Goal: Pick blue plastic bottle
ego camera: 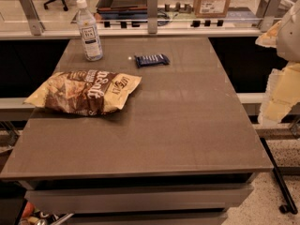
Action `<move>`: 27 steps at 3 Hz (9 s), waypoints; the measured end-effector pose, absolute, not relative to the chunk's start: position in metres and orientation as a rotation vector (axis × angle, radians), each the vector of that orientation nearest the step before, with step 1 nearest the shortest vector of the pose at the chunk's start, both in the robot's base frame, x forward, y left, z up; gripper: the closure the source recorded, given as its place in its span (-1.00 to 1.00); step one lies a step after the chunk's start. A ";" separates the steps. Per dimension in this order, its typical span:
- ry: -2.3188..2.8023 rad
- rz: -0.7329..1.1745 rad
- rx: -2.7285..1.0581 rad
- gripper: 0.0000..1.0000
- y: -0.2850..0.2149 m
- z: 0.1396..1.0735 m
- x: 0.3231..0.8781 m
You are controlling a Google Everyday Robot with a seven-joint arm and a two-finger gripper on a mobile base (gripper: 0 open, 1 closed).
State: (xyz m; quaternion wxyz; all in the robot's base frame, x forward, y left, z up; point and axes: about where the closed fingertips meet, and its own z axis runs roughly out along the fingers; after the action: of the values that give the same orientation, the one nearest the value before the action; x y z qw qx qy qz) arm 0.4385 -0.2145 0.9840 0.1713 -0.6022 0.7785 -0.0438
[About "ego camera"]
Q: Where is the clear plastic water bottle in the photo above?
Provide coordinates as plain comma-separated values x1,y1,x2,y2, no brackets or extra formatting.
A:
76,0,103,61

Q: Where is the brown yellow chip bag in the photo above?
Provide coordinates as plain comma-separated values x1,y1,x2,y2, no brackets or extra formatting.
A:
24,69,142,116

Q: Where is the right metal railing post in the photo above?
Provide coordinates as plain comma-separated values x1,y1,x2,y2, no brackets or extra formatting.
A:
256,0,281,32

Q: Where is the metal railing post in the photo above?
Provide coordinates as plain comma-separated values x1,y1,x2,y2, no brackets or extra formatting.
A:
256,0,281,32
147,0,158,34
19,0,44,36

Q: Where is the grey table drawer front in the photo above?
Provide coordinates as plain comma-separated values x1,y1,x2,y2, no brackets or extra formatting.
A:
25,184,253,214

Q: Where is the cardboard box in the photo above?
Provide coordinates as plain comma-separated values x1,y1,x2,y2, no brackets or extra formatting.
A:
193,0,231,18

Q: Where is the middle metal railing post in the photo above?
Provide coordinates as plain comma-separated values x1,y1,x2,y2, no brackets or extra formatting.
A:
147,0,158,34

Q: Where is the blue candy bar wrapper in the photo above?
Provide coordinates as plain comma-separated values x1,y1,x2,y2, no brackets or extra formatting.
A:
135,53,170,68

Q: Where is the dark tray on floor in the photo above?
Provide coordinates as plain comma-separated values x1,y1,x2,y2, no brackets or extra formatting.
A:
96,0,147,20

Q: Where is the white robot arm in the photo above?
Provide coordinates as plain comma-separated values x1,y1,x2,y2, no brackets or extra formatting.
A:
255,1,300,127

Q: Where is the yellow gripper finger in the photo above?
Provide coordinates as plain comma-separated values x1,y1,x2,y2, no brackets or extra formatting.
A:
258,62,300,126
255,22,281,48

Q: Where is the black floor bar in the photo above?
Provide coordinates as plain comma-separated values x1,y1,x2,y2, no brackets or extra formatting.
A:
261,138,299,215

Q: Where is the left metal railing post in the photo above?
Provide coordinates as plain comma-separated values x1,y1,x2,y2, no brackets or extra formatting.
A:
19,0,44,36

